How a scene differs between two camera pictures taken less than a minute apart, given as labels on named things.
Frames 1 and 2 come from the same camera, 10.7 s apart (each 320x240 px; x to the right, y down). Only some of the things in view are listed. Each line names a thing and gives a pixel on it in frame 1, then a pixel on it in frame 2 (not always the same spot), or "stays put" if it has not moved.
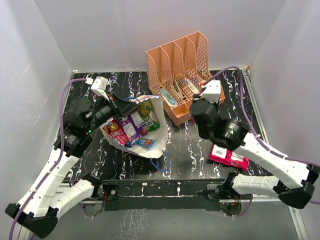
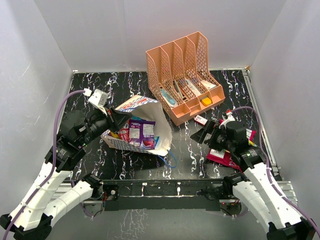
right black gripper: [216, 105] → [199, 136]
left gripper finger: [122, 108] → [119, 119]
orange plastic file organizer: [177, 71] stays put
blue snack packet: [145, 142] → [156, 139]
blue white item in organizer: [170, 99] stays put
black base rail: [159, 195] stays put
